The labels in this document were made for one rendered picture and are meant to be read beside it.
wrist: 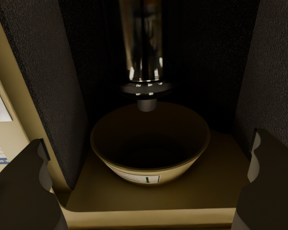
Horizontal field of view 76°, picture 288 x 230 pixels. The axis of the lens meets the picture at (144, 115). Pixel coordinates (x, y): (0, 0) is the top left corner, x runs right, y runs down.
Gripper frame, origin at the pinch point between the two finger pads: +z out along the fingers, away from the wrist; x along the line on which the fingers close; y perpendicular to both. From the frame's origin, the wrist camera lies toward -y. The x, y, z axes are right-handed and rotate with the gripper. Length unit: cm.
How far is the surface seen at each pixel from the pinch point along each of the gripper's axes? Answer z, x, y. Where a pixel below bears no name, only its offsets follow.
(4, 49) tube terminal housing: 5.2, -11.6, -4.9
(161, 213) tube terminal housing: 3.5, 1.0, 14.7
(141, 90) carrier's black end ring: 7.8, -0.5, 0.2
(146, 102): 12.0, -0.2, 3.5
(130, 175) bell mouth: 5.4, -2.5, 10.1
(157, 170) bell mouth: 4.4, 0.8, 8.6
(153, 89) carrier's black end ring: 7.8, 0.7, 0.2
